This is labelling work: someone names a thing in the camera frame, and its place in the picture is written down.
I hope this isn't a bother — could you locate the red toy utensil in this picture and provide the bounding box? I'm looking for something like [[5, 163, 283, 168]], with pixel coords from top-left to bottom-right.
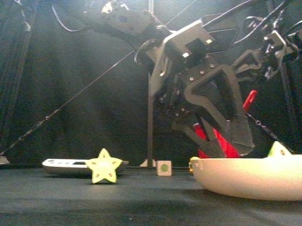
[[193, 89, 259, 160]]

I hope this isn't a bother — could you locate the green-yellow starfruit piece toy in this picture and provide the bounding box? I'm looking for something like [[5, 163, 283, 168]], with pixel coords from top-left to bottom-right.
[[267, 140, 295, 159]]

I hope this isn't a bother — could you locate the yellow starfruit slice toy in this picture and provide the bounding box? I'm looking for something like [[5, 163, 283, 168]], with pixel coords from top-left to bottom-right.
[[86, 147, 124, 185]]

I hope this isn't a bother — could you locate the small yellow toy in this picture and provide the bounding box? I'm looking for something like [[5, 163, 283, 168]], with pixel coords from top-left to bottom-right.
[[187, 156, 197, 175]]

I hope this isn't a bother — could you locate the small block with green dot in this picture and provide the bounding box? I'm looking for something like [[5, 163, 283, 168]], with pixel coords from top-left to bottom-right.
[[156, 160, 174, 177]]

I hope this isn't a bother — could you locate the white bowl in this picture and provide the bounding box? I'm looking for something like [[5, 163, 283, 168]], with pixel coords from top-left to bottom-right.
[[188, 154, 302, 203]]

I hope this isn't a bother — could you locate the grey flat tray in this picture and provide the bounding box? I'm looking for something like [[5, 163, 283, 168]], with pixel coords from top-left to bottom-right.
[[42, 157, 131, 177]]

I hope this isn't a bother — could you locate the vertical metal frame pole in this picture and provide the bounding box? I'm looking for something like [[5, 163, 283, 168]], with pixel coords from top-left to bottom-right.
[[146, 0, 156, 169]]

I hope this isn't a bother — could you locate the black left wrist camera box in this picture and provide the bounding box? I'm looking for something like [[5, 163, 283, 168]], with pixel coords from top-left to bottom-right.
[[162, 19, 217, 60]]

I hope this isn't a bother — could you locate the black cable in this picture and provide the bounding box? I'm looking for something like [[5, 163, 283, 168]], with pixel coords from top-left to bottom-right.
[[202, 0, 277, 29]]

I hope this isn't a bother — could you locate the diagonal frame brace rod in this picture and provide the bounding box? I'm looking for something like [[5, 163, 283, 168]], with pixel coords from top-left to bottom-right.
[[0, 49, 136, 156]]

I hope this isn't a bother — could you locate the white cable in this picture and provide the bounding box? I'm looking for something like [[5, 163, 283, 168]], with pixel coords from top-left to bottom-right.
[[51, 4, 86, 34]]

